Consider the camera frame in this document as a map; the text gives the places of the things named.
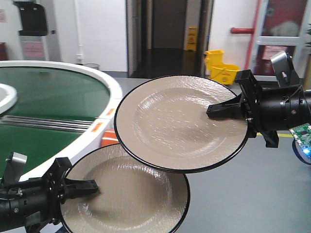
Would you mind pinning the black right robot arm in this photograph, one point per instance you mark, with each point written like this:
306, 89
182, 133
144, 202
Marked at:
266, 111

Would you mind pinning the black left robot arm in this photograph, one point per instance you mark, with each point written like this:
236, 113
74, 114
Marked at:
36, 202

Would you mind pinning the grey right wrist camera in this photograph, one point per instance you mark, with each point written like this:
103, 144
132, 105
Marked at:
284, 69

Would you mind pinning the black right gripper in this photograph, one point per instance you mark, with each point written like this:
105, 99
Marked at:
247, 104

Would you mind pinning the steel conveyor rollers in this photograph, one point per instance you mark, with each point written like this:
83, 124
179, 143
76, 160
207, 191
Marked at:
77, 126

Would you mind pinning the wire mesh waste bin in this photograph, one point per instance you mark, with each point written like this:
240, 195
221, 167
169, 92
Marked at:
92, 65

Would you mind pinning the white outer conveyor rim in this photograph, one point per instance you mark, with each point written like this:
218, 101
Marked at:
56, 90

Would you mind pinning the yellow wet floor sign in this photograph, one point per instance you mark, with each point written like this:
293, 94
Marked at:
192, 39

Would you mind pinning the beige plate with black rim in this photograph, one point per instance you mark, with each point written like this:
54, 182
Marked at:
163, 124

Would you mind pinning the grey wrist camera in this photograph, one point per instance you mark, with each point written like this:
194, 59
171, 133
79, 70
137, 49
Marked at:
284, 69
14, 167

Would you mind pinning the yellow mop bucket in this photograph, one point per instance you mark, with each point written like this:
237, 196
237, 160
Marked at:
218, 70

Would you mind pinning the green circuit board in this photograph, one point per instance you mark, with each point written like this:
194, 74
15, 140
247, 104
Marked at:
302, 136

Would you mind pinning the black and silver drink machine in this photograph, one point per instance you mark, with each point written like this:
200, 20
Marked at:
38, 35

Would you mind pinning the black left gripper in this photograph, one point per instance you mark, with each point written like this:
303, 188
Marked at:
72, 188

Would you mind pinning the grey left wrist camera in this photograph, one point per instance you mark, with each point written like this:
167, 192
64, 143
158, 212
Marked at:
14, 167

